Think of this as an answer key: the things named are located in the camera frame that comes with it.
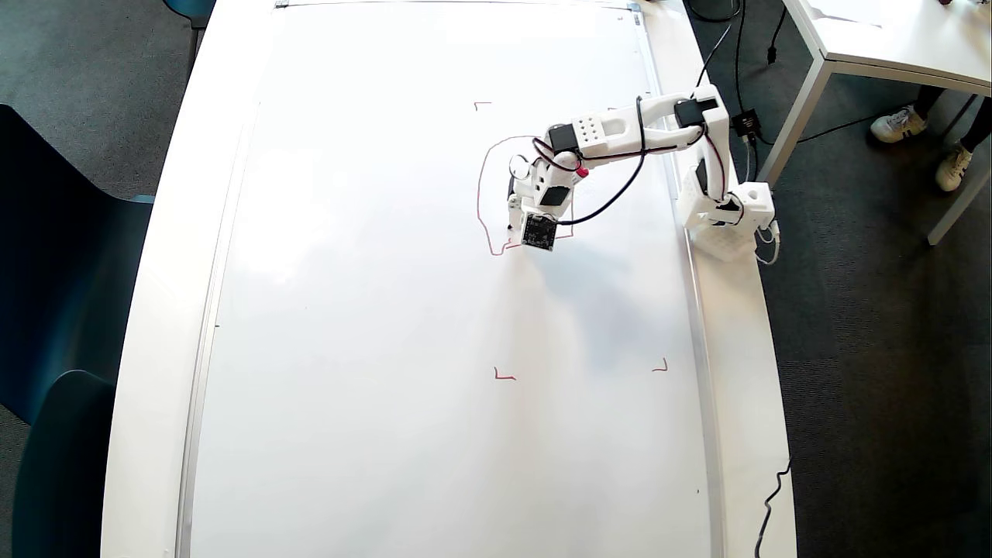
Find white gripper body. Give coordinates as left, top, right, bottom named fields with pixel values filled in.
left=508, top=150, right=580, bottom=219

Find red whiteboard marker pen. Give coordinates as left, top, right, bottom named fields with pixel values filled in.
left=508, top=152, right=591, bottom=232

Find dark blue chair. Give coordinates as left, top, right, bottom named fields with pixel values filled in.
left=0, top=105, right=156, bottom=425
left=163, top=0, right=218, bottom=71
left=12, top=370, right=119, bottom=558

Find white table with grey legs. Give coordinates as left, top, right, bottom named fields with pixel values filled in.
left=758, top=0, right=992, bottom=247

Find dark trouser leg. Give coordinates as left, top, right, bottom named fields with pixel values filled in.
left=914, top=84, right=948, bottom=118
left=959, top=96, right=992, bottom=154

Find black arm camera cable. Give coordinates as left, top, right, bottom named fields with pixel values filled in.
left=532, top=95, right=649, bottom=226

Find white whiteboard with metal frame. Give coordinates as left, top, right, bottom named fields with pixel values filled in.
left=174, top=0, right=729, bottom=558

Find white cable at robot base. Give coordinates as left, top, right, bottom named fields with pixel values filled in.
left=754, top=221, right=780, bottom=266

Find black looped power cable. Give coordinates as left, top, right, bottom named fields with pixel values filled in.
left=692, top=0, right=749, bottom=114

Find thin black floor cable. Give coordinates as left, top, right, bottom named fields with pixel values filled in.
left=797, top=113, right=881, bottom=145

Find black cable on tabletop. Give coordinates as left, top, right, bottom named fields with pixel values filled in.
left=755, top=461, right=792, bottom=558

